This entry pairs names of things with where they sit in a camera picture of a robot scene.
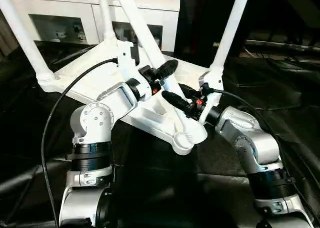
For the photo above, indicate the white plastic table top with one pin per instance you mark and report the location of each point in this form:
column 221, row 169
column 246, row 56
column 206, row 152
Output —
column 155, row 113

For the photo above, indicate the white plastic table leg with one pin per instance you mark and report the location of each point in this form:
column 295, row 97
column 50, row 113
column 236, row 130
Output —
column 150, row 46
column 27, row 38
column 107, row 18
column 227, row 33

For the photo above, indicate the small tan label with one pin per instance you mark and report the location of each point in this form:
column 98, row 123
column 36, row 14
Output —
column 215, row 44

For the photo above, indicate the white sideboard cabinet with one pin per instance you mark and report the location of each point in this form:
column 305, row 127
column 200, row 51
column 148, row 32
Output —
column 75, row 13

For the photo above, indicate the grey curtain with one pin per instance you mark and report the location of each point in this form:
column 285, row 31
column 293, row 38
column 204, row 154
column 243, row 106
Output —
column 6, row 38

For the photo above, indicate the dark metal rail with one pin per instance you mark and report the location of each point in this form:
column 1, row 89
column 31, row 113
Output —
column 282, row 44

